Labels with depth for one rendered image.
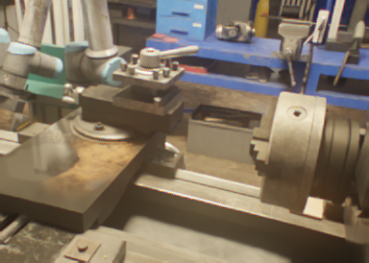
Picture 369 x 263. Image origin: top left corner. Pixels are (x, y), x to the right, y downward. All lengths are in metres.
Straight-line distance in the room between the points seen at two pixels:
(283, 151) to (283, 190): 0.08
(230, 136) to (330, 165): 2.18
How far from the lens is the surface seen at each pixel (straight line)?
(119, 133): 1.23
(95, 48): 1.90
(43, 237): 0.98
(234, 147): 3.02
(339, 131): 0.86
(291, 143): 0.79
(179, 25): 2.92
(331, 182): 0.85
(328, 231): 1.15
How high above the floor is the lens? 1.50
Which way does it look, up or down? 25 degrees down
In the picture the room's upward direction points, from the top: 4 degrees clockwise
